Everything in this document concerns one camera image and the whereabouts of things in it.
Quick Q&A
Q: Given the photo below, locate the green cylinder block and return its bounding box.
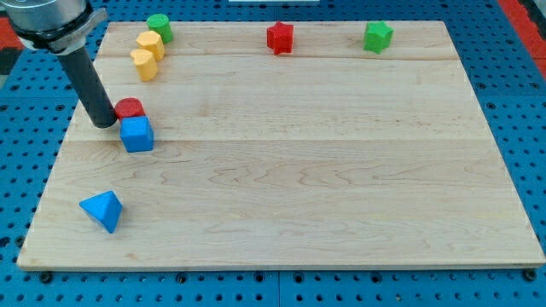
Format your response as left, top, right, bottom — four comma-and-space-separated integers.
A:
146, 14, 173, 43

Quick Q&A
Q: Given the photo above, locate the wooden board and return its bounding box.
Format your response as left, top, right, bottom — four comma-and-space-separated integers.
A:
17, 21, 545, 272

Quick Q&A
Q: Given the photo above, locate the blue cube block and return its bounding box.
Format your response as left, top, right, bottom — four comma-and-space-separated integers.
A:
119, 116, 154, 153

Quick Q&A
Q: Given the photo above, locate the yellow heart block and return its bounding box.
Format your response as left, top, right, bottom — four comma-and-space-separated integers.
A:
130, 49, 159, 81
136, 31, 166, 61

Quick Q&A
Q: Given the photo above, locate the red star block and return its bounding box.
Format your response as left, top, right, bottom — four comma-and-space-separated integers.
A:
266, 21, 293, 55

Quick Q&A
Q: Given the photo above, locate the yellow heart block rear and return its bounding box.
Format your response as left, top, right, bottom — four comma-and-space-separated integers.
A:
136, 31, 166, 61

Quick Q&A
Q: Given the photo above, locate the red cylinder block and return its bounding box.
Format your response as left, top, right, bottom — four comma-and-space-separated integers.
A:
114, 97, 146, 120

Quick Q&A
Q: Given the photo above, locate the blue triangle block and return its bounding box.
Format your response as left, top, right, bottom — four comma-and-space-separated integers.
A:
79, 191, 123, 234

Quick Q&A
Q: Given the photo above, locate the yellow heart block front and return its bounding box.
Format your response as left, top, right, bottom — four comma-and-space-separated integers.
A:
130, 49, 159, 81

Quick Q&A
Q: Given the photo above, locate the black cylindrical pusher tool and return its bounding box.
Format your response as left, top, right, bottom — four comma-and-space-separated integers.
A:
57, 47, 117, 129

